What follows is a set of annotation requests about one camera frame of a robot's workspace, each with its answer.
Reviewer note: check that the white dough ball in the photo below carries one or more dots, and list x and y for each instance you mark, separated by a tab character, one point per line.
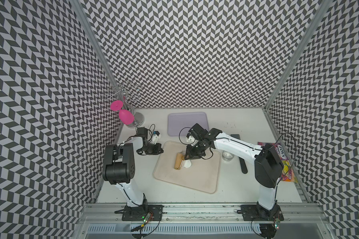
186	164

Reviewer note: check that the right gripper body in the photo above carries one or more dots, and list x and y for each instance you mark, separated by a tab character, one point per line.
196	152

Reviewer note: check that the wooden dough roller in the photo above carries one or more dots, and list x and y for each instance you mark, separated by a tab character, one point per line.
179	161

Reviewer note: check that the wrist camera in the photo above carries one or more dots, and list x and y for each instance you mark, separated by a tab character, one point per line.
155	137
190	139

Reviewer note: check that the colourful candy bag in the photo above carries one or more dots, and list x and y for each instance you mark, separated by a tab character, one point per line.
288	174

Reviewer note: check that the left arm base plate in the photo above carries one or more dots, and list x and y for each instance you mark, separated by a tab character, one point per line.
136	214

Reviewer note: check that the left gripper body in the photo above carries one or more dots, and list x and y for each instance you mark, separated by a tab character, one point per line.
150	149

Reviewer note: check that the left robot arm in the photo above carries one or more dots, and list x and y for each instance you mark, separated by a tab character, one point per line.
119	166

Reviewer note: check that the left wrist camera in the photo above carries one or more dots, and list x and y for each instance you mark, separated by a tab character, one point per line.
155	137

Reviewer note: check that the purple plastic tray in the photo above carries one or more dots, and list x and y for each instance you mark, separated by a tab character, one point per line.
178	121

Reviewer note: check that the pink wine glass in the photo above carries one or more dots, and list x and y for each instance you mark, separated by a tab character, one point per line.
124	115

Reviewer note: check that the black handled metal spatula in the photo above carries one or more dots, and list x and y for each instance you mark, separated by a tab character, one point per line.
243	166

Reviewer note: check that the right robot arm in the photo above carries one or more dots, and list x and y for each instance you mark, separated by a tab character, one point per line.
268	166

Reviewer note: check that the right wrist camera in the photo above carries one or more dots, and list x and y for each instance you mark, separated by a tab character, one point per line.
190	139

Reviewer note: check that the beige plastic tray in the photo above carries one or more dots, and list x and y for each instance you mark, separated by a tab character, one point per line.
201	176

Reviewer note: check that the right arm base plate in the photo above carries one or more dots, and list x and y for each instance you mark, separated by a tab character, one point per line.
252	212

